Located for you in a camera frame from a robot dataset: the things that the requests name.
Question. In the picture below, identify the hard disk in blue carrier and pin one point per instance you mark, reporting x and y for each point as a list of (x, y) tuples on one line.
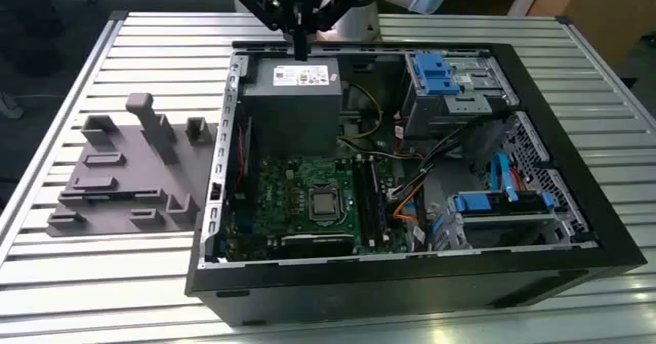
[(473, 204)]

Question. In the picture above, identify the low grey metal disk bay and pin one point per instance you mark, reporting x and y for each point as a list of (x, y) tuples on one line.
[(450, 240)]

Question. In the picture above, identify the grey power supply unit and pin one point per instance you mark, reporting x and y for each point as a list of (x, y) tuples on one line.
[(291, 117)]

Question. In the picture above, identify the brown wooden cabinet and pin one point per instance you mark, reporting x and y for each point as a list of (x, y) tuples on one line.
[(604, 14)]

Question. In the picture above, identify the black graphics card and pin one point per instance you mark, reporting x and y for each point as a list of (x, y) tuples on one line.
[(318, 244)]

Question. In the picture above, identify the blue plastic drive latch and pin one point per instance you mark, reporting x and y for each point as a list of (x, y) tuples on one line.
[(433, 71)]

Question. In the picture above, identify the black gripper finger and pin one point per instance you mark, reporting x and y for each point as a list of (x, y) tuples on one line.
[(261, 8), (327, 15)]

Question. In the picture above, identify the dark blue RAM stick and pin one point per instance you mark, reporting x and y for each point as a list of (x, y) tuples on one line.
[(110, 197)]

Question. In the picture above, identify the silver CPU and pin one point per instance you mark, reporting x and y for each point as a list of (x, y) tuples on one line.
[(323, 205)]

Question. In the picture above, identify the grey furniture leg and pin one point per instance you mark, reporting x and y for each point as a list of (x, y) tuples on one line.
[(9, 106)]

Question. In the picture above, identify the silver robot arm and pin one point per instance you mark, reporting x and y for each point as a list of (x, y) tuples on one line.
[(365, 14)]

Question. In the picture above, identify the tall grey metal drive cage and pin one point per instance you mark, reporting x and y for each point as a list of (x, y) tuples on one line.
[(461, 106)]

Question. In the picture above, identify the RAM slot with white clips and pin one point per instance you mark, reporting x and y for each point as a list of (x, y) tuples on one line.
[(370, 159), (365, 206)]

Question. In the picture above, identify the black PC case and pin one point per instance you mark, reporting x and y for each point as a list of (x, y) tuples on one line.
[(358, 294)]

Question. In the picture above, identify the grey parts rack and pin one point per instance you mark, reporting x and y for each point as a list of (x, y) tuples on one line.
[(190, 175)]

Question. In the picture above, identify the green motherboard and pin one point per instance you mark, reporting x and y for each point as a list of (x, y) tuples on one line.
[(279, 175)]

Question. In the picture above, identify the black chair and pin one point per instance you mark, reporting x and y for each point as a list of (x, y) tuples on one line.
[(31, 33)]

